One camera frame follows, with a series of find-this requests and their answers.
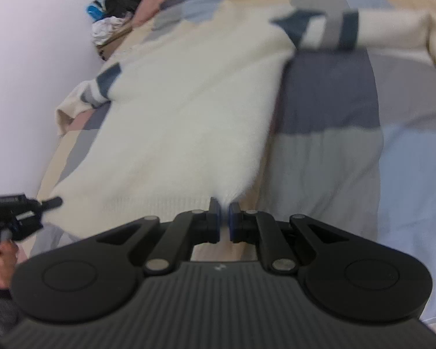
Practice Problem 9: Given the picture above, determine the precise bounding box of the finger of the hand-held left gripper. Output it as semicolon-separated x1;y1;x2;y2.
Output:
38;196;63;211

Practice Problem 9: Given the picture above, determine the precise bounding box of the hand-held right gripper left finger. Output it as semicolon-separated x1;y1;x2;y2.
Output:
96;197;221;276

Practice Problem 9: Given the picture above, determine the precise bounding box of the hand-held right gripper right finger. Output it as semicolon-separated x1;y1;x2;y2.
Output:
229;202;350;276

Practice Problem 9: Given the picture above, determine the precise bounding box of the pile of clothes on nightstand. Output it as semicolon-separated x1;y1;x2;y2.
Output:
105;0;145;19

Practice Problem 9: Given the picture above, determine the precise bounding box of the person's left hand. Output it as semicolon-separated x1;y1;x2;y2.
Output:
0;241;19;291

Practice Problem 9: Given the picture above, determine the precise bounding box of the person's jeans leg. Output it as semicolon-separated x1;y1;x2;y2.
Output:
0;287;22;346

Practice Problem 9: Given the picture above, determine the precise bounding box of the checked patchwork duvet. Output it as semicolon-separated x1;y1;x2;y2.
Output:
29;0;436;326

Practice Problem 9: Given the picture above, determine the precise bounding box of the cardboard box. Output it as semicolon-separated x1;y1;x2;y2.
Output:
94;25;135;61

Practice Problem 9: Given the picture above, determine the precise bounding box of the white crumpled cloth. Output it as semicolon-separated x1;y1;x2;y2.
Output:
91;16;133;47

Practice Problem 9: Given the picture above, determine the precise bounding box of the blue bottle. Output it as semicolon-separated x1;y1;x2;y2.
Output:
86;2;105;20

